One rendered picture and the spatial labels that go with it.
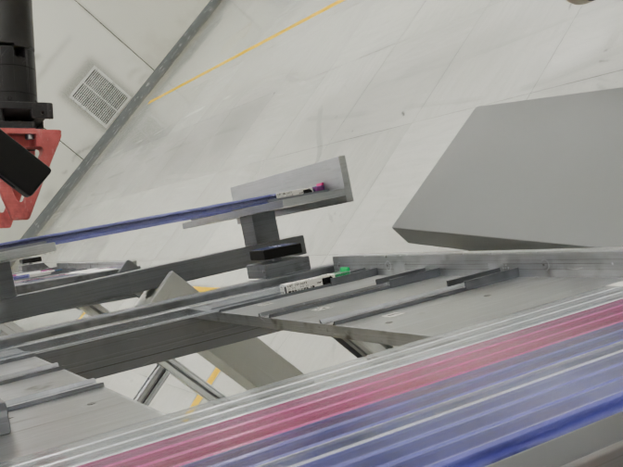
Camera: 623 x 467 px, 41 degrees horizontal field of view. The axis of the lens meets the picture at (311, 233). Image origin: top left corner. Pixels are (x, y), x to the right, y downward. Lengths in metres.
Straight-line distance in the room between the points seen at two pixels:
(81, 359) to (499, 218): 0.53
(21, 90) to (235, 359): 0.58
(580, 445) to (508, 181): 0.86
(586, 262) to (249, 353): 0.65
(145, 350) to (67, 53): 7.90
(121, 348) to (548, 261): 0.44
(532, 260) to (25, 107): 0.45
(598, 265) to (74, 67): 8.19
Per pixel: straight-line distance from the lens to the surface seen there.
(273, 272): 0.97
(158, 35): 9.07
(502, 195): 1.11
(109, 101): 8.76
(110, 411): 0.50
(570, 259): 0.71
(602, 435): 0.29
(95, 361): 0.90
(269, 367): 1.25
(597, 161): 1.03
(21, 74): 0.79
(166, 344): 0.92
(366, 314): 0.66
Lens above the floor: 1.14
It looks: 22 degrees down
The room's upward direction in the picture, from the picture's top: 49 degrees counter-clockwise
